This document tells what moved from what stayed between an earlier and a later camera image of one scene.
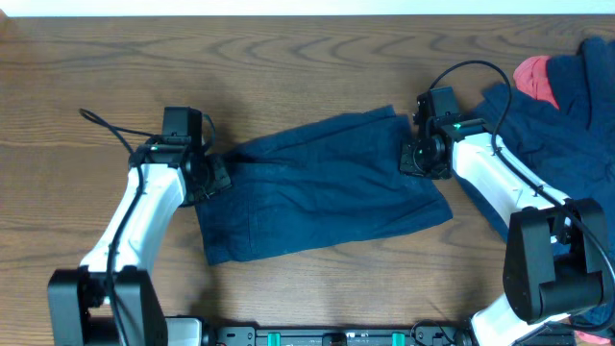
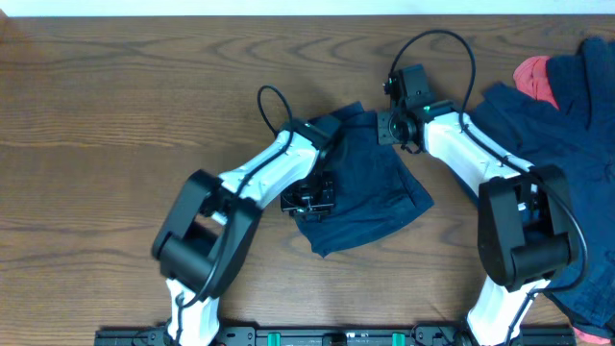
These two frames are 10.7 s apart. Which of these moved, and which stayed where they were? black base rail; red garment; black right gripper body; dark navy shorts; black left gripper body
Moved: black left gripper body; dark navy shorts; black right gripper body
Stayed: red garment; black base rail
